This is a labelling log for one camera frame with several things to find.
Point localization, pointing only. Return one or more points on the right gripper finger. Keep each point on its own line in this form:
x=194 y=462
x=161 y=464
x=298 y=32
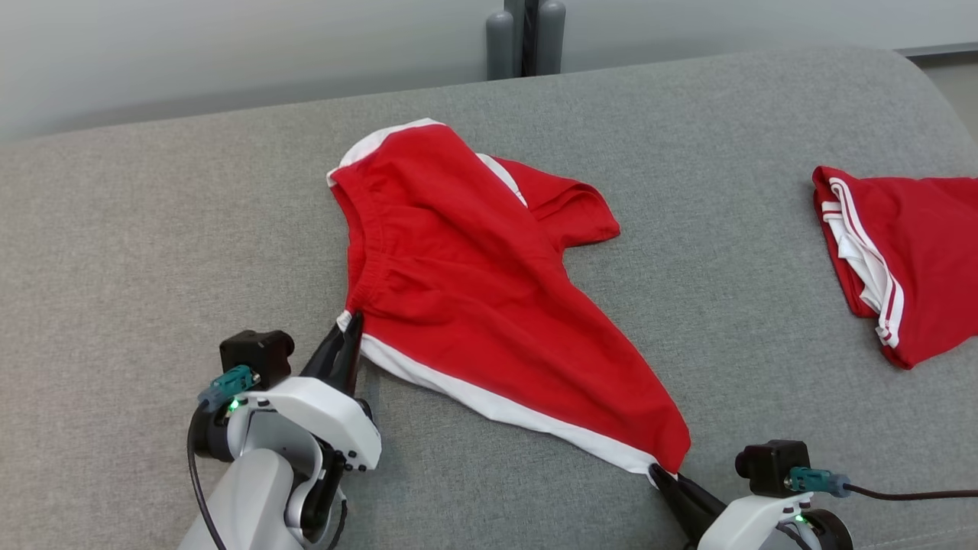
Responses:
x=684 y=516
x=699 y=504

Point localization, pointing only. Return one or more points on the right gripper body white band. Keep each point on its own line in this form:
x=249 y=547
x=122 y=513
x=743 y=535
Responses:
x=741 y=527

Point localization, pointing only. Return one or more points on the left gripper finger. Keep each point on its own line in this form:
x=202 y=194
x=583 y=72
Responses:
x=353 y=359
x=325 y=359

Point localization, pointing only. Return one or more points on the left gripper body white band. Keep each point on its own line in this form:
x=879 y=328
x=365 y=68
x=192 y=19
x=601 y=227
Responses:
x=336 y=416

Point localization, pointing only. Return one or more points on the red shorts with white hem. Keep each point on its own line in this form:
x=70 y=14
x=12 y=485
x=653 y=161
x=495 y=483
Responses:
x=474 y=305

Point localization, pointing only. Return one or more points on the red jersey with white trim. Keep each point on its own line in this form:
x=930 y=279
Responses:
x=917 y=252

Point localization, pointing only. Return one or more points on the left robot arm silver white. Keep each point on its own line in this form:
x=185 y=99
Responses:
x=244 y=496

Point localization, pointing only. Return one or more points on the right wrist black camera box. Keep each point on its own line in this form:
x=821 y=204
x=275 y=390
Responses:
x=768 y=466

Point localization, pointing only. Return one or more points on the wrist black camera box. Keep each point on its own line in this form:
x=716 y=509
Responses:
x=768 y=466
x=256 y=355

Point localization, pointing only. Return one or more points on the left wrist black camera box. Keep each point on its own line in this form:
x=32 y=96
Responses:
x=256 y=355

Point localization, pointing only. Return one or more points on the grey metal truss post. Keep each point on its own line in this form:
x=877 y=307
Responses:
x=527 y=38

